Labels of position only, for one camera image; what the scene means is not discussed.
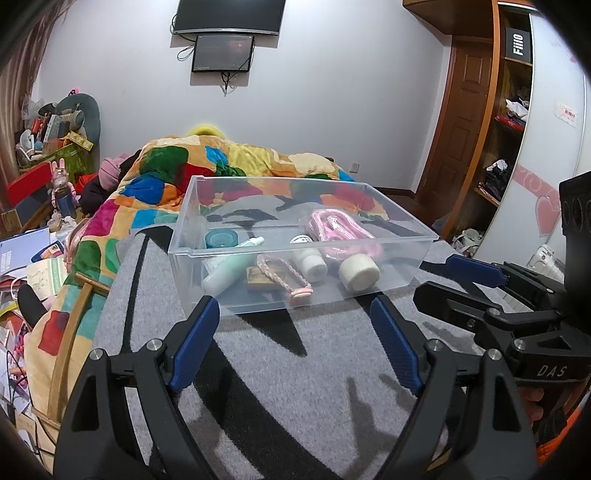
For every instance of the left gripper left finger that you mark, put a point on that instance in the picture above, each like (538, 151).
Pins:
(97, 439)

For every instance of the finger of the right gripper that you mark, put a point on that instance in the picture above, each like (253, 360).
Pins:
(453, 307)
(476, 271)

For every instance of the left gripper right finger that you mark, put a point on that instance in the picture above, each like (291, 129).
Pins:
(468, 421)

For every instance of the white gauze tape roll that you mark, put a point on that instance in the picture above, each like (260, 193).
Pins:
(359, 272)

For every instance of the white green-label pill bottle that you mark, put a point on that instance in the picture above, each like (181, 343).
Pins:
(308, 259)

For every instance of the small wooden block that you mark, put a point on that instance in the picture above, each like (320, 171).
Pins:
(256, 280)

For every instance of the white ointment tube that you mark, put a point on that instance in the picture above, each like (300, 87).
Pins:
(212, 263)

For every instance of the teal white squeeze bottle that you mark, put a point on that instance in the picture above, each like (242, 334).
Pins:
(224, 271)

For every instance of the teal tape roll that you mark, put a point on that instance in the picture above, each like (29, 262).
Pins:
(221, 238)

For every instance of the person's right hand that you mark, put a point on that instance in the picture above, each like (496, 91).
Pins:
(531, 400)

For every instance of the grey black zebra blanket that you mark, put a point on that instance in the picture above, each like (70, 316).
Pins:
(285, 394)

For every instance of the white sliding wardrobe door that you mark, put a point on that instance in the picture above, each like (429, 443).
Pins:
(556, 138)

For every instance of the clear plastic storage box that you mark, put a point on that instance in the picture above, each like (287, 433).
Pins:
(343, 218)

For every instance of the white blue booklet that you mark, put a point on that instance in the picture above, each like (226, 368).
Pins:
(17, 251)

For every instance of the pink rabbit bottle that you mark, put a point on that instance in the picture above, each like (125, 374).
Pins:
(63, 193)

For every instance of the red box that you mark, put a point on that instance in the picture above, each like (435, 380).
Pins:
(28, 183)

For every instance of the pink knitted hat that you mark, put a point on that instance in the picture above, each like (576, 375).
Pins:
(113, 170)

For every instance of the colourful patchwork quilt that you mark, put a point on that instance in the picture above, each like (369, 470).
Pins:
(184, 184)

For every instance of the green patterned box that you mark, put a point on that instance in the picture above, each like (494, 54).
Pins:
(78, 162)

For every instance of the yellow pillow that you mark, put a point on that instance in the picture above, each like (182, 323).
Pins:
(206, 130)

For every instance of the grey neck pillow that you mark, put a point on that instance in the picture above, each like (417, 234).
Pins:
(88, 106)

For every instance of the pink beige striped curtain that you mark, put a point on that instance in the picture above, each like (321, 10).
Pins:
(25, 30)

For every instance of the white wall socket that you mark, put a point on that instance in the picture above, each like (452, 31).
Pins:
(354, 166)

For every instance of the small black wall monitor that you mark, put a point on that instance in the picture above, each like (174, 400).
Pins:
(222, 53)

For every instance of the large black wall television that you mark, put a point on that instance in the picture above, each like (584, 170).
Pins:
(247, 16)

